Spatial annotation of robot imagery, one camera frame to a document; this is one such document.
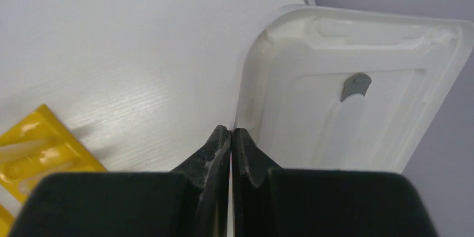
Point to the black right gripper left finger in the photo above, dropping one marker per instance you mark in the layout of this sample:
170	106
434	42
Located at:
190	200

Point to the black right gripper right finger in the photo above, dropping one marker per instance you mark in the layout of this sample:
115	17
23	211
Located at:
273	201

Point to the white plastic tray lid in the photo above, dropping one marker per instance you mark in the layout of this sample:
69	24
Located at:
328	88

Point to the yellow test tube rack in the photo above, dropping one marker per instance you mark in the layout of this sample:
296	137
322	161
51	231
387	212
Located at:
41	161

